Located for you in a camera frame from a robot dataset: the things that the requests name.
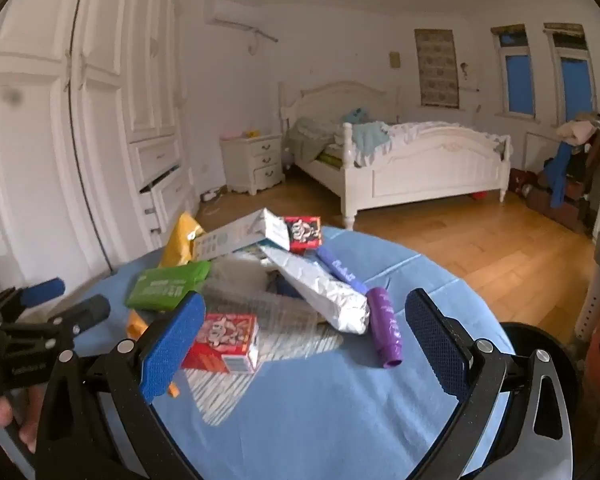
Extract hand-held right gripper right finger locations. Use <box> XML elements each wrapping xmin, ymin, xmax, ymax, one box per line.
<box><xmin>404</xmin><ymin>287</ymin><xmax>581</xmax><ymax>480</ymax></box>

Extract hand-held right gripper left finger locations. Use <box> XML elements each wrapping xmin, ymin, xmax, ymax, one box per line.
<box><xmin>34</xmin><ymin>291</ymin><xmax>208</xmax><ymax>480</ymax></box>

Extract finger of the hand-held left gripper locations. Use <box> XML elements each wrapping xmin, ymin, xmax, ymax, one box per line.
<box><xmin>0</xmin><ymin>277</ymin><xmax>66</xmax><ymax>321</ymax></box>
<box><xmin>10</xmin><ymin>295</ymin><xmax>112</xmax><ymax>347</ymax></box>

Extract purple tube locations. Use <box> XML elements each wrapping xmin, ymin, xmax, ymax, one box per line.
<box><xmin>366</xmin><ymin>287</ymin><xmax>405</xmax><ymax>370</ymax></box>

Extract red cartoon milk carton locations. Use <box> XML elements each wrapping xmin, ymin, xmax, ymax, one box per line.
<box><xmin>283</xmin><ymin>216</ymin><xmax>324</xmax><ymax>253</ymax></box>
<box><xmin>180</xmin><ymin>312</ymin><xmax>260</xmax><ymax>375</ymax></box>

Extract green snack packet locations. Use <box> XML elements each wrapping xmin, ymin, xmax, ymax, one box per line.
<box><xmin>125</xmin><ymin>261</ymin><xmax>212</xmax><ymax>313</ymax></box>

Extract white fluffy ball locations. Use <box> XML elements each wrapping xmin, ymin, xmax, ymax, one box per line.
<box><xmin>200</xmin><ymin>255</ymin><xmax>346</xmax><ymax>361</ymax></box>

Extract yellow plastic bag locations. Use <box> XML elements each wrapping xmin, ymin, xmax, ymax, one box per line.
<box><xmin>126</xmin><ymin>211</ymin><xmax>206</xmax><ymax>342</ymax></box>

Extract silver foil bag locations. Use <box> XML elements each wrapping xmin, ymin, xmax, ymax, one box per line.
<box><xmin>260</xmin><ymin>245</ymin><xmax>371</xmax><ymax>336</ymax></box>

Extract blue-purple stick wrapper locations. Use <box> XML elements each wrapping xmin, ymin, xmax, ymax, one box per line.
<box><xmin>316</xmin><ymin>245</ymin><xmax>368</xmax><ymax>295</ymax></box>

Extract white and teal box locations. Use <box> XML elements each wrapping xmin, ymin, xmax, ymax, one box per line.
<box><xmin>192</xmin><ymin>208</ymin><xmax>291</xmax><ymax>262</ymax></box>

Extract white bed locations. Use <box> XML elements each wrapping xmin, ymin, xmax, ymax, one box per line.
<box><xmin>278</xmin><ymin>80</ymin><xmax>513</xmax><ymax>231</ymax></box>

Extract dark pile of belongings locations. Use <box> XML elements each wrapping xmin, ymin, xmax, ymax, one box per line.
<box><xmin>510</xmin><ymin>155</ymin><xmax>597</xmax><ymax>233</ymax></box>

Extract white nightstand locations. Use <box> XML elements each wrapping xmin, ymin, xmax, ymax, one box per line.
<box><xmin>219</xmin><ymin>133</ymin><xmax>287</xmax><ymax>196</ymax></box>

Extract blue cloth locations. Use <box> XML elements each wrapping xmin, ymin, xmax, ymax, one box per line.
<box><xmin>550</xmin><ymin>142</ymin><xmax>574</xmax><ymax>209</ymax></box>

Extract light blue blanket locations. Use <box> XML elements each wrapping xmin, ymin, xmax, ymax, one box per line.
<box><xmin>349</xmin><ymin>120</ymin><xmax>392</xmax><ymax>167</ymax></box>

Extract white wardrobe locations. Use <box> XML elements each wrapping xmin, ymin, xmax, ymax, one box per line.
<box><xmin>0</xmin><ymin>0</ymin><xmax>199</xmax><ymax>283</ymax></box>

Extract pink clothes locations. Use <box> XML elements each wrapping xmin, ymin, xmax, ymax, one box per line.
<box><xmin>555</xmin><ymin>119</ymin><xmax>599</xmax><ymax>145</ymax></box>

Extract blue-paned window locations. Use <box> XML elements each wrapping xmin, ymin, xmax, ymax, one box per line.
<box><xmin>491</xmin><ymin>24</ymin><xmax>539</xmax><ymax>121</ymax></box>
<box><xmin>544</xmin><ymin>22</ymin><xmax>599</xmax><ymax>127</ymax></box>

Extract patterned window blind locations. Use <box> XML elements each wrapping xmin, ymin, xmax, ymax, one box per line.
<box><xmin>414</xmin><ymin>28</ymin><xmax>461</xmax><ymax>109</ymax></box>

